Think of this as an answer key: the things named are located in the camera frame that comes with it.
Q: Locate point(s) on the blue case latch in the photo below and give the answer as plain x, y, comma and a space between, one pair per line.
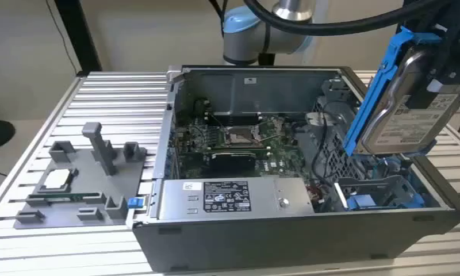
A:
135, 202

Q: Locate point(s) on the blue plastic bay clip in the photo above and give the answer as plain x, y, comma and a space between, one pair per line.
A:
362, 201

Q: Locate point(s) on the green motherboard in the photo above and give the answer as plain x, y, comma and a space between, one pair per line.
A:
283, 161

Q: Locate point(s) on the grey parts rack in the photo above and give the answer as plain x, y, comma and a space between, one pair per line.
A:
81, 178

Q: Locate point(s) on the black upright frame post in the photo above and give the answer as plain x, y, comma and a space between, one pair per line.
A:
81, 34

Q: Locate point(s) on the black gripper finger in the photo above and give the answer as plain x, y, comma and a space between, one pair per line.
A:
424, 99

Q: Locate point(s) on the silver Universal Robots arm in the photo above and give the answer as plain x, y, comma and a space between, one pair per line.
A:
246, 46

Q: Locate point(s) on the dark grey PC case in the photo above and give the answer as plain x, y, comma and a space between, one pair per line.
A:
277, 244

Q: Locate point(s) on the hard disk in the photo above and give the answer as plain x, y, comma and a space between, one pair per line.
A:
404, 126

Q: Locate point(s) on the CPU socket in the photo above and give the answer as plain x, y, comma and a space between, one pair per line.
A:
242, 135

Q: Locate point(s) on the silver CPU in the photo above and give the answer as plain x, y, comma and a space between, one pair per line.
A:
58, 178

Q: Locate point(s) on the grey perforated disk bay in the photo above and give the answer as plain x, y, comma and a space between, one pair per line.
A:
330, 155

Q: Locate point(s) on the black graphics card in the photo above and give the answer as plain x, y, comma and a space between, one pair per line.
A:
233, 164

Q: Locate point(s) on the silver power supply unit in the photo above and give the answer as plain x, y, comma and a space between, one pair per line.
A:
261, 198

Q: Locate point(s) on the green RAM stick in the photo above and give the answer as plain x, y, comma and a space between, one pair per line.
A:
73, 196

